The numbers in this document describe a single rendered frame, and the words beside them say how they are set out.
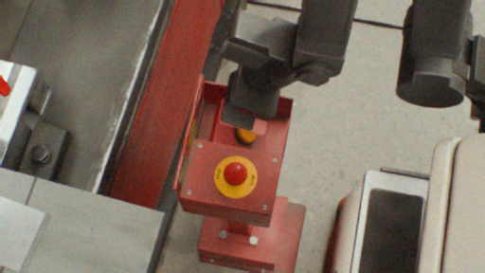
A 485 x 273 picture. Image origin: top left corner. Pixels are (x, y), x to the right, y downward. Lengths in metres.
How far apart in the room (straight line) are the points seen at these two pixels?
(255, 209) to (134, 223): 0.28
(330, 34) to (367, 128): 1.35
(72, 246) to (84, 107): 0.27
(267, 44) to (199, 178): 0.45
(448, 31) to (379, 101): 1.41
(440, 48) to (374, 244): 0.32
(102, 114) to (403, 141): 1.11
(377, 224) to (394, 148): 1.14
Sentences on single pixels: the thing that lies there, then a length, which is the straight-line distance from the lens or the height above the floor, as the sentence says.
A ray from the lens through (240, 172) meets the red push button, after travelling 1.28.
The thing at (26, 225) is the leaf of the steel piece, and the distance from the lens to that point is 1.11.
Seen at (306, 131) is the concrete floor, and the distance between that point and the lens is 2.16.
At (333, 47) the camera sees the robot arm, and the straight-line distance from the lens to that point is 0.85.
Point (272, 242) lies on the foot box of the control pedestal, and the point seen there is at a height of 0.12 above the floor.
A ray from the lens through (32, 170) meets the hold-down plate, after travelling 1.23.
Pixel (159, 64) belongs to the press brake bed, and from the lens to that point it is 1.42.
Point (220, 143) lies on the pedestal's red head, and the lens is 1.37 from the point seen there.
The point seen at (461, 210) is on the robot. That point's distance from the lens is 0.76.
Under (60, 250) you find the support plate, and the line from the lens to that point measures 1.10.
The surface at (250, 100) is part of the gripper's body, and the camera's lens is 1.03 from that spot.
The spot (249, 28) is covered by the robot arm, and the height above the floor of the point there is 1.22.
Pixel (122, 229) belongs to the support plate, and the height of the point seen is 1.00.
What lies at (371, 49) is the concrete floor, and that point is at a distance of 2.26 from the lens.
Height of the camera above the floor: 2.05
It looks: 73 degrees down
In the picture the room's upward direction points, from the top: 6 degrees clockwise
